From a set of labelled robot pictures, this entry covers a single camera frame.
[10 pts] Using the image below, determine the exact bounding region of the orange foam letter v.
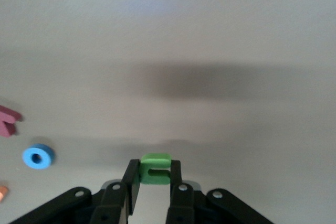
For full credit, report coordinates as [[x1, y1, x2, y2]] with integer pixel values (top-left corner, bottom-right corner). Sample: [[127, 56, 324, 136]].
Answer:
[[0, 185, 10, 204]]

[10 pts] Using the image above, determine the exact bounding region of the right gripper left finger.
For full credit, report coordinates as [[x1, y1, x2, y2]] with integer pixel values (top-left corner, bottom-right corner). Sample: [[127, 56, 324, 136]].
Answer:
[[90, 158, 141, 224]]

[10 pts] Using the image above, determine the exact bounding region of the dark red foam letter h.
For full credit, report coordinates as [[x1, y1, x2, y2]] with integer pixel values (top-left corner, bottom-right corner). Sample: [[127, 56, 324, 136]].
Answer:
[[0, 104, 24, 138]]

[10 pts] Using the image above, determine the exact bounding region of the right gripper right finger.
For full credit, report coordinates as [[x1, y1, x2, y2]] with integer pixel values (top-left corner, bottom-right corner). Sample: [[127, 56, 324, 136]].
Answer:
[[165, 159, 195, 224]]

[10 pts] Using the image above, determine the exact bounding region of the blue foam letter o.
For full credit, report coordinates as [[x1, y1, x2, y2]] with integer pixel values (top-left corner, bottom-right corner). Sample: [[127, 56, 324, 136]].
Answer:
[[22, 143, 56, 171]]

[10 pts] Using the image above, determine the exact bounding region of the brown table cover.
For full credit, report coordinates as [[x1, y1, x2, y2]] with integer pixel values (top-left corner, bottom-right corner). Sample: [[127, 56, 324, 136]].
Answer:
[[0, 0, 336, 224]]

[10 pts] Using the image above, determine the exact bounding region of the green foam letter n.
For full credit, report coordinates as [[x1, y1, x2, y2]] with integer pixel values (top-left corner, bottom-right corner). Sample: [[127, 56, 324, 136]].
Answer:
[[139, 153, 172, 185]]

